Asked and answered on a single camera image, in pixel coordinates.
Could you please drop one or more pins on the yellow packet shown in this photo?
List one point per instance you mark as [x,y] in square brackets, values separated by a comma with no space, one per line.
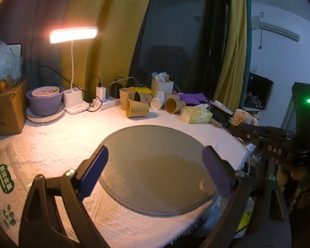
[146,90]

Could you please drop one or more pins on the white plate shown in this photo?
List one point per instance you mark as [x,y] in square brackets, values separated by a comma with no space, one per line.
[45,119]

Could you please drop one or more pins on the clear plastic bag of fruit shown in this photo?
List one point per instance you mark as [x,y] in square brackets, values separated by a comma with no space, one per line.
[2,64]

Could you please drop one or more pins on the dark window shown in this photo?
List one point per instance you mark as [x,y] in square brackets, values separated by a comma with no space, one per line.
[175,31]

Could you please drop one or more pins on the purple bowl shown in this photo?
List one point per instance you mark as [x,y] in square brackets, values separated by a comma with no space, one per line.
[45,106]

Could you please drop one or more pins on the white charger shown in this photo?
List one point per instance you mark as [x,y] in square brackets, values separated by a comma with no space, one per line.
[101,93]

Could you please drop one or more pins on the yellow-green tissue pack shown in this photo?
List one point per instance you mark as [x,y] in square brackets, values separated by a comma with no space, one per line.
[196,114]

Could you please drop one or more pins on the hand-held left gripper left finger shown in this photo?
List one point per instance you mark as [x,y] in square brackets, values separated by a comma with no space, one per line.
[94,171]

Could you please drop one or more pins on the white power strip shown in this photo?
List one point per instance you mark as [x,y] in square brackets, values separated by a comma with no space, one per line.
[109,103]

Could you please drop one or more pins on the yellow plastic bag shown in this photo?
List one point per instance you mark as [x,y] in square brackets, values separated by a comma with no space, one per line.
[244,221]

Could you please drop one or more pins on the black box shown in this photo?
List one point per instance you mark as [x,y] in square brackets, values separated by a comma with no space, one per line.
[221,117]

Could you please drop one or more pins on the white desk lamp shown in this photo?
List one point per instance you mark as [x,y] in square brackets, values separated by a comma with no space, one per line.
[73,35]

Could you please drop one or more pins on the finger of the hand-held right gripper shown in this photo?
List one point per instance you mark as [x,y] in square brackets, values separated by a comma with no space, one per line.
[244,132]

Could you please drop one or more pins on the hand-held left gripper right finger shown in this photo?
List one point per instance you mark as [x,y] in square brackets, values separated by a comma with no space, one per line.
[217,171]

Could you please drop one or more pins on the plastic bag with green label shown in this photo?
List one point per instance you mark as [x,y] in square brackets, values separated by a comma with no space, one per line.
[5,183]

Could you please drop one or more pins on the white textured tablecloth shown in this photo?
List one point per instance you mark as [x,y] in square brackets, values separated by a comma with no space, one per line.
[54,144]

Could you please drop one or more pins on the round grey tray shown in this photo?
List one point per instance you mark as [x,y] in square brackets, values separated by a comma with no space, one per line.
[149,165]

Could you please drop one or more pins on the white plastic basket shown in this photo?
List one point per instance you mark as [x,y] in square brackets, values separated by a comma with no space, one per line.
[162,85]

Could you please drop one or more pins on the white air conditioner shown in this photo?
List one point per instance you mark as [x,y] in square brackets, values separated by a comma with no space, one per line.
[276,29]

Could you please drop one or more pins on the stack of white cups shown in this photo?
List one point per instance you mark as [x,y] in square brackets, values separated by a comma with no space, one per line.
[157,100]

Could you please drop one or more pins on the person's right hand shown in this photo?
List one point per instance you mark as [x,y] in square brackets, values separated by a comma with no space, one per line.
[298,173]

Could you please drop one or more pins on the black monitor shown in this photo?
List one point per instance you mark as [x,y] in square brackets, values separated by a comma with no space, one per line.
[259,90]

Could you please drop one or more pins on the brown paper cup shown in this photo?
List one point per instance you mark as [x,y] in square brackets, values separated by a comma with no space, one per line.
[139,108]
[126,97]
[175,105]
[144,97]

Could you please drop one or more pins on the cardboard box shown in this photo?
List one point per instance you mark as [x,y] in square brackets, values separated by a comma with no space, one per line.
[5,113]

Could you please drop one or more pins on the yellow curtain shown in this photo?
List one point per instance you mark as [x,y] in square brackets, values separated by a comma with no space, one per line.
[235,44]
[98,18]

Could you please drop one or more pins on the black charger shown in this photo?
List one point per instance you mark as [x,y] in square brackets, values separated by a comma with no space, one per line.
[116,91]

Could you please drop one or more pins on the white mug with yellow print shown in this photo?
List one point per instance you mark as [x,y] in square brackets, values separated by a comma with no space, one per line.
[241,118]

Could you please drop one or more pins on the purple cloth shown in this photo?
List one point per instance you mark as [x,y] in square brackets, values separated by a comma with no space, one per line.
[193,98]

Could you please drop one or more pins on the white tube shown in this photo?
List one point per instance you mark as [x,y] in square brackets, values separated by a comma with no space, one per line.
[222,106]

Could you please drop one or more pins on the green curtain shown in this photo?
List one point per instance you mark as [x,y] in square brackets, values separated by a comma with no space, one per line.
[248,31]

